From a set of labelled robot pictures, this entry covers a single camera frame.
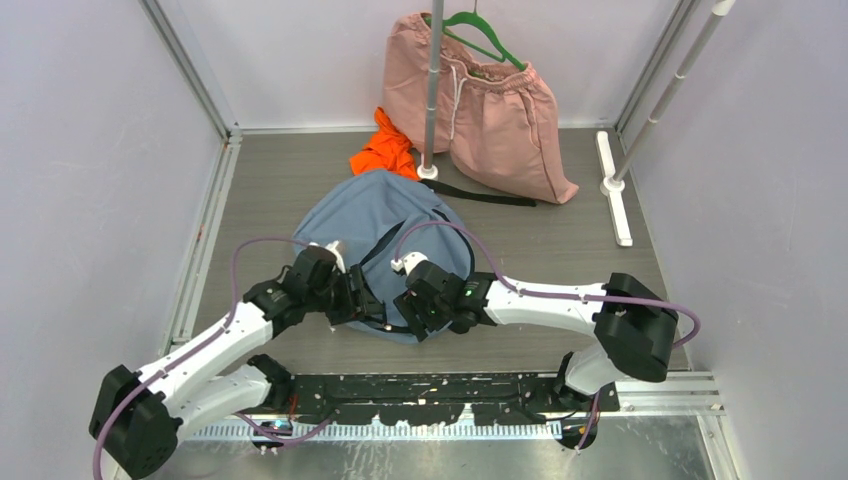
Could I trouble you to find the orange cloth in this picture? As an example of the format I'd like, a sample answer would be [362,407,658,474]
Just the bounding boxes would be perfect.
[349,107,420,181]

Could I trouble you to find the pink shorts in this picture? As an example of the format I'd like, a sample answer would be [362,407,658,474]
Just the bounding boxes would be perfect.
[382,12,578,204]

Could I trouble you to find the blue student backpack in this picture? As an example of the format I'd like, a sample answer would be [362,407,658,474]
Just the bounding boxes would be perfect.
[294,170,475,344]

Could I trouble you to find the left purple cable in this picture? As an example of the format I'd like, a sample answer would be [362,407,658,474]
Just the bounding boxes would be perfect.
[91,236,333,480]

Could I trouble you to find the right rack pole with foot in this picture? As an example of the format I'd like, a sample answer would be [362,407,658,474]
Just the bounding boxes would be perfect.
[595,0,735,248]

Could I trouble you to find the left rack pole with foot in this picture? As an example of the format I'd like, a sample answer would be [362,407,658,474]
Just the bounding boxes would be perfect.
[417,0,444,181]

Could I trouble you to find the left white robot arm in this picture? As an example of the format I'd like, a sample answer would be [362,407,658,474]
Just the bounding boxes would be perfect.
[89,242,386,479]

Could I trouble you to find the rack pole with foot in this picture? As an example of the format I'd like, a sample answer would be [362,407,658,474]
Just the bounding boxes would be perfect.
[595,0,735,248]
[417,0,444,181]

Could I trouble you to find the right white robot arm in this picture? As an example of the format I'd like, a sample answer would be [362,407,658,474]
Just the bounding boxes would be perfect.
[391,253,678,411]

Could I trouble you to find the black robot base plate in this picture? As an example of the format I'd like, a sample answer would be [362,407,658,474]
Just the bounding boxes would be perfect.
[251,370,621,429]

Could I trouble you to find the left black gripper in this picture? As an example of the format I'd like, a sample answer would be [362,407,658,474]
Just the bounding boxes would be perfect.
[306,263,384,324]

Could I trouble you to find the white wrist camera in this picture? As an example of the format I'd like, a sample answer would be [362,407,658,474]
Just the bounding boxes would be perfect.
[390,252,428,276]
[304,240,348,273]

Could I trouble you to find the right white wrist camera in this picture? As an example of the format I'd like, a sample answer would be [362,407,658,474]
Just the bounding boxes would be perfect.
[390,252,428,276]

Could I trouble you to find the green clothes hanger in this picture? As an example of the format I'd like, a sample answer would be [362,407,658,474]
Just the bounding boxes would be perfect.
[441,10,528,71]

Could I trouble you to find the black backpack strap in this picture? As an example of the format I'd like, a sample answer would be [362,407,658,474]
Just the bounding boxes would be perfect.
[420,178,538,209]

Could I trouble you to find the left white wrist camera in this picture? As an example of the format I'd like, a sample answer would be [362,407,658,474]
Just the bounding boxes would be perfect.
[304,240,348,273]

